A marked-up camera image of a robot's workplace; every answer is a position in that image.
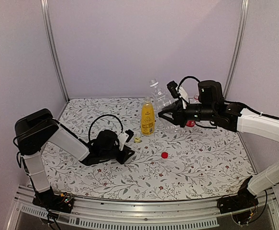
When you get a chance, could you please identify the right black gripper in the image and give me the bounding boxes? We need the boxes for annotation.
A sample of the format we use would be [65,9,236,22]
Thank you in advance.
[159,99,216,127]

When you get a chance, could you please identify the clear bottle blue cap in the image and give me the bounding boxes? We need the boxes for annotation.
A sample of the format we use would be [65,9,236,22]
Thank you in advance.
[149,79,179,133]

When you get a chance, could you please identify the beige bottle cap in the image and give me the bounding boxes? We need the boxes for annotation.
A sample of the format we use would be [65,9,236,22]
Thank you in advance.
[134,137,141,143]

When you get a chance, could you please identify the clear bottle red label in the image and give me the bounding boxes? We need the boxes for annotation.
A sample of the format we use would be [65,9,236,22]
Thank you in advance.
[186,94,199,127]

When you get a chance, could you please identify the yellow juice bottle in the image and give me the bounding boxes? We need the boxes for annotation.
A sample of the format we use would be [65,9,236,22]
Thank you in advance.
[141,97,155,136]

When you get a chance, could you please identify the red bottle cap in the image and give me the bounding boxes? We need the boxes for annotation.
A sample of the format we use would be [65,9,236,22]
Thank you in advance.
[161,152,168,159]

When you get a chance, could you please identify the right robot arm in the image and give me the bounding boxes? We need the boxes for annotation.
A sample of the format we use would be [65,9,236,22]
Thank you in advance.
[158,80,279,209]

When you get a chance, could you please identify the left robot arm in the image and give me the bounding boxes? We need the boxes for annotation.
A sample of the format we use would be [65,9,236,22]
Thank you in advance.
[13,108,134,208]

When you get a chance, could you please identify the floral table mat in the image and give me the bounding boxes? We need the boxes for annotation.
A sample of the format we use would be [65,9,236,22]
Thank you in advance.
[42,98,256,201]

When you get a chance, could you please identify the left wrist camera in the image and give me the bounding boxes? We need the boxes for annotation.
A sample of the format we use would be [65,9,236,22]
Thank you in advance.
[118,129,134,151]

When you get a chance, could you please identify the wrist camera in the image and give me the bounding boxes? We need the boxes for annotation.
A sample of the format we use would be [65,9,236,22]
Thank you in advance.
[118,129,134,151]
[167,81,190,109]

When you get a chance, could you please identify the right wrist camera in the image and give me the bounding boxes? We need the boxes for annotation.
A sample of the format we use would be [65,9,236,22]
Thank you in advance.
[167,81,190,109]

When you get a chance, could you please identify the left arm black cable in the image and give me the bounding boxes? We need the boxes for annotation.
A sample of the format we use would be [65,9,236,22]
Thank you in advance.
[88,114,124,144]

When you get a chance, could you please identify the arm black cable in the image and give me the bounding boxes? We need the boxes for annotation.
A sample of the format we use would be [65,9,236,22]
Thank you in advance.
[177,76,201,91]
[88,114,124,144]

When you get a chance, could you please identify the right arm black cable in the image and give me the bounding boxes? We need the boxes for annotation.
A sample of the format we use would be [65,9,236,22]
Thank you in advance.
[177,76,201,91]

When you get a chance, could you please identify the front aluminium rail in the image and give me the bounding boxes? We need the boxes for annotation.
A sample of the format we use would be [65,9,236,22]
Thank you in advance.
[6,186,279,230]

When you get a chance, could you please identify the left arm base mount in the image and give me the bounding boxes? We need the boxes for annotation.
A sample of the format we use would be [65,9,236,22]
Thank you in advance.
[33,187,74,214]

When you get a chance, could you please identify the right aluminium frame post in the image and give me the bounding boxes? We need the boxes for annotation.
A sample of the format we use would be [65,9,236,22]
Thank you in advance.
[223,0,249,99]

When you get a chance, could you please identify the aluminium frame post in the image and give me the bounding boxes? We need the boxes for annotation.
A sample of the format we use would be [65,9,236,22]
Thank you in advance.
[223,0,249,99]
[40,0,70,103]

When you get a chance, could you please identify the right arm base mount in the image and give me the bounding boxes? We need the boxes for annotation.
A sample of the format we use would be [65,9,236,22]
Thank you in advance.
[217,188,258,214]

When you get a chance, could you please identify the left aluminium frame post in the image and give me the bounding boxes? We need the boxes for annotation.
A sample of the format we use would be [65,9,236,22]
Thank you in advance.
[40,0,70,103]

